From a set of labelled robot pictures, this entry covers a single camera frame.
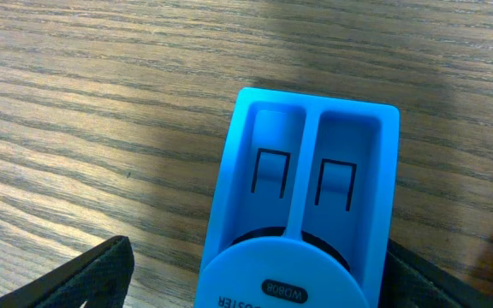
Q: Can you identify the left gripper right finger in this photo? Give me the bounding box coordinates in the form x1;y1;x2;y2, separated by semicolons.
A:
378;240;493;308

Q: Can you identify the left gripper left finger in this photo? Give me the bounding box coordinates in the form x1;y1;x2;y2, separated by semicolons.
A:
0;235;134;308

